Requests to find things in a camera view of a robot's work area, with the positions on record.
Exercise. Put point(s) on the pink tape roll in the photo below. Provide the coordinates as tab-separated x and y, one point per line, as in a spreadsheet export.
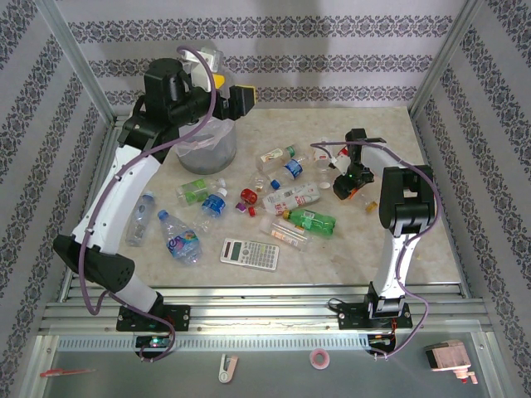
313	359

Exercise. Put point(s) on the pink block device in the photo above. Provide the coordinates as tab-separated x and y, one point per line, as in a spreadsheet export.
448	356

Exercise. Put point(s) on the white red print label bottle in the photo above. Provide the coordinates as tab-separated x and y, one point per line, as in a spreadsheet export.
292	199

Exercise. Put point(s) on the small purple cap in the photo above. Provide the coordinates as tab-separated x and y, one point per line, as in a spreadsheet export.
240	206

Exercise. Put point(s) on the small orange label bottle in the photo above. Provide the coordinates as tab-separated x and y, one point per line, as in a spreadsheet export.
354	193

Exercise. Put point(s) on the orange green label bottle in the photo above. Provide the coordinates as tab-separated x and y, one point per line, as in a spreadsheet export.
274	155

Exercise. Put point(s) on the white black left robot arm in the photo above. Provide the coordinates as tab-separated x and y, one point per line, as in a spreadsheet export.
120	195

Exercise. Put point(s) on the grey metal mesh bin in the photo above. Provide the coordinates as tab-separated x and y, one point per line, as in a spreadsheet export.
207	161

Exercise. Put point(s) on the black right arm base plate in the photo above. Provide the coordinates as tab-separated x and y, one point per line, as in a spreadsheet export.
352	319

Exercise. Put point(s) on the green plastic bottle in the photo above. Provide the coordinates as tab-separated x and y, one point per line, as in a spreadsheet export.
315	224

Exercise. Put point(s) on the colourful label blue cap bottle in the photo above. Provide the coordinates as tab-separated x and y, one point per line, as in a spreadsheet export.
182	245

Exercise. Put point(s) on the pale blue cap bottle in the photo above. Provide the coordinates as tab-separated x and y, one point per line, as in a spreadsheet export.
141	215

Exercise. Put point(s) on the white bottle cap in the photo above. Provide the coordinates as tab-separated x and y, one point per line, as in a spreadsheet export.
324	185

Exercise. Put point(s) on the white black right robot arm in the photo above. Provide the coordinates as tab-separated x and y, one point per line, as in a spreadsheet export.
408	199

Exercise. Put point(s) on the aluminium side rail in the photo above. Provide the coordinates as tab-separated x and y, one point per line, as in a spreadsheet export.
108	146
426	141

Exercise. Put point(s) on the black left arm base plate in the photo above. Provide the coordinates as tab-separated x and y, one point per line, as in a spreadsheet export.
178	317

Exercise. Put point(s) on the clear plastic bin liner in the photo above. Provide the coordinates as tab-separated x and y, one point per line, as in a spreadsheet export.
215	132

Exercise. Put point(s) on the white scientific calculator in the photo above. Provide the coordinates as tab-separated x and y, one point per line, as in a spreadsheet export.
249	253

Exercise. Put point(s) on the blue label white cap bottle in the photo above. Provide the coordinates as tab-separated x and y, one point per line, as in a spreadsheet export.
213	204

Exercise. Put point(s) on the aluminium frame cross rail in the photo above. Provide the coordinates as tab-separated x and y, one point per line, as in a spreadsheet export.
269	309

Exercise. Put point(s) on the aluminium corner post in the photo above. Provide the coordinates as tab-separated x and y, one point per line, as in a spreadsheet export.
81	66
452	41

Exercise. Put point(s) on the small black controller board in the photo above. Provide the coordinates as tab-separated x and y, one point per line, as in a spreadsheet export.
153	342
379	340

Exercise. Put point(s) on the clear round bottle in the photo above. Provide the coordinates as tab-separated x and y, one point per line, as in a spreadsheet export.
257	181

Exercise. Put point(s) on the red pen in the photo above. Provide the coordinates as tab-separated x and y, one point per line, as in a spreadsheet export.
62	372

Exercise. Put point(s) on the white pink cutter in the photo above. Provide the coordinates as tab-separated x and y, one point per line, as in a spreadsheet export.
224	375

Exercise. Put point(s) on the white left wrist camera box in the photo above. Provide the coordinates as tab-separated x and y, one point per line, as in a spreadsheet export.
210	58

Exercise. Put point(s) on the green label clear bottle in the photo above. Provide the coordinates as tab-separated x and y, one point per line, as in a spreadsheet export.
195	195

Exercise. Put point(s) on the clear bottle pink label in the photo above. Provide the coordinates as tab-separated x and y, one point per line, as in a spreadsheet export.
284	233

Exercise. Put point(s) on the small yellow cap bottle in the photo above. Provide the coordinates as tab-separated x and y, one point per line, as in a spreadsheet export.
369	205

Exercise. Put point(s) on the white label orange mark bottle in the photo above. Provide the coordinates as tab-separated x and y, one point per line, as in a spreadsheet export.
322	159

